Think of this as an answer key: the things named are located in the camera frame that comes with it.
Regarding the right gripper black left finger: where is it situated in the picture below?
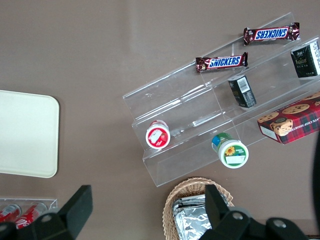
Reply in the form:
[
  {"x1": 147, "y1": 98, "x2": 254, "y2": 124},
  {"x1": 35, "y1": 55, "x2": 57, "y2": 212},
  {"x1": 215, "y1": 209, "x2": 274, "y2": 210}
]
[{"x1": 17, "y1": 185, "x2": 94, "y2": 240}]

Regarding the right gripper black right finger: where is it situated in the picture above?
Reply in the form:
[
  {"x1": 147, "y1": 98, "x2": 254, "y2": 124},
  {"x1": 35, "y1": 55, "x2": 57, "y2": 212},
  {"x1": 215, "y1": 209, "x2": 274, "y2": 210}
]
[{"x1": 199, "y1": 184, "x2": 266, "y2": 240}]

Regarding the light wicker basket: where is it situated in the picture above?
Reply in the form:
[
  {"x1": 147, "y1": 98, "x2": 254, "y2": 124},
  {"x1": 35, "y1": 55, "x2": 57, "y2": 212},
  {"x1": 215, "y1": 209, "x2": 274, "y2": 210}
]
[{"x1": 162, "y1": 177, "x2": 236, "y2": 240}]

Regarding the cream plastic tray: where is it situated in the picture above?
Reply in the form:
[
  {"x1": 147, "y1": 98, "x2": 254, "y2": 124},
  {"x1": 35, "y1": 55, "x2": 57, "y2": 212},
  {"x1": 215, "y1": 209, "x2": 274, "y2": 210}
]
[{"x1": 0, "y1": 89, "x2": 60, "y2": 179}]

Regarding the clear acrylic bottle rack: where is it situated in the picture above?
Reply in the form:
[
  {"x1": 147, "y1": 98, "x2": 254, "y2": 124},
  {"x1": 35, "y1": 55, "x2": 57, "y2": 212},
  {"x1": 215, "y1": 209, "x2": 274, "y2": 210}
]
[{"x1": 0, "y1": 198, "x2": 58, "y2": 226}]

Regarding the silver foil wrapped pack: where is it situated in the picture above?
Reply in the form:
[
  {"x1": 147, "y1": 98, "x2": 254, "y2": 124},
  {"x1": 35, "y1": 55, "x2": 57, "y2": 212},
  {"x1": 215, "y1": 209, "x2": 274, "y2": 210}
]
[
  {"x1": 174, "y1": 207, "x2": 213, "y2": 240},
  {"x1": 172, "y1": 194, "x2": 233, "y2": 218}
]

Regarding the red cola bottle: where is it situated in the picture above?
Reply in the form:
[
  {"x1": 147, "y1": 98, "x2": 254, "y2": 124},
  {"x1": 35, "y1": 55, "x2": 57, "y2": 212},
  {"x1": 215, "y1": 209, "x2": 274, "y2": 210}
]
[
  {"x1": 0, "y1": 203, "x2": 22, "y2": 223},
  {"x1": 16, "y1": 202, "x2": 48, "y2": 230}
]

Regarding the green sunflower lidded cup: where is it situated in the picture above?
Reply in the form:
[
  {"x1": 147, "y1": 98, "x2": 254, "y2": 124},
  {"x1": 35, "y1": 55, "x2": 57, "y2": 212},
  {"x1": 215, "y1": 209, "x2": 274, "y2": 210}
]
[{"x1": 211, "y1": 132, "x2": 250, "y2": 170}]

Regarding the red lidded yogurt cup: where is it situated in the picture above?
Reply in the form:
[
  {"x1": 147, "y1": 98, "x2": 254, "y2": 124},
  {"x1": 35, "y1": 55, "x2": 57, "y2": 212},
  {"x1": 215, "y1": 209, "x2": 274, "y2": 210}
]
[{"x1": 145, "y1": 119, "x2": 172, "y2": 150}]

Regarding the red tartan cookie box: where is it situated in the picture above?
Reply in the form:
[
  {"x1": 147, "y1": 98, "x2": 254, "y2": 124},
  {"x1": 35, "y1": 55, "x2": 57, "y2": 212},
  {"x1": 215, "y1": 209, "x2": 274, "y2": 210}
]
[{"x1": 256, "y1": 91, "x2": 320, "y2": 145}]

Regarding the clear acrylic stepped shelf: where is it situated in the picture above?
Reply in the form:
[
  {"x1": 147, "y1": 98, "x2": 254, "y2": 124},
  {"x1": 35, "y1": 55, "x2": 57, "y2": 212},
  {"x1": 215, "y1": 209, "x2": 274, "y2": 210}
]
[{"x1": 122, "y1": 11, "x2": 320, "y2": 188}]

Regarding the small black drink carton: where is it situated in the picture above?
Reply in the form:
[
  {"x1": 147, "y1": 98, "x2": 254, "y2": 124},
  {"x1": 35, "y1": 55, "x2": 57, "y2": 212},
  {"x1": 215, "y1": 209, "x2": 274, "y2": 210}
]
[
  {"x1": 227, "y1": 74, "x2": 258, "y2": 109},
  {"x1": 290, "y1": 41, "x2": 320, "y2": 79}
]

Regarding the Snickers chocolate bar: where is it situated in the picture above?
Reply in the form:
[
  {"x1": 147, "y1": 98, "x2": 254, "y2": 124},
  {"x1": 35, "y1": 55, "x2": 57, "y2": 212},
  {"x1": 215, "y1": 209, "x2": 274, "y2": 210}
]
[
  {"x1": 243, "y1": 22, "x2": 301, "y2": 46},
  {"x1": 195, "y1": 51, "x2": 249, "y2": 74}
]

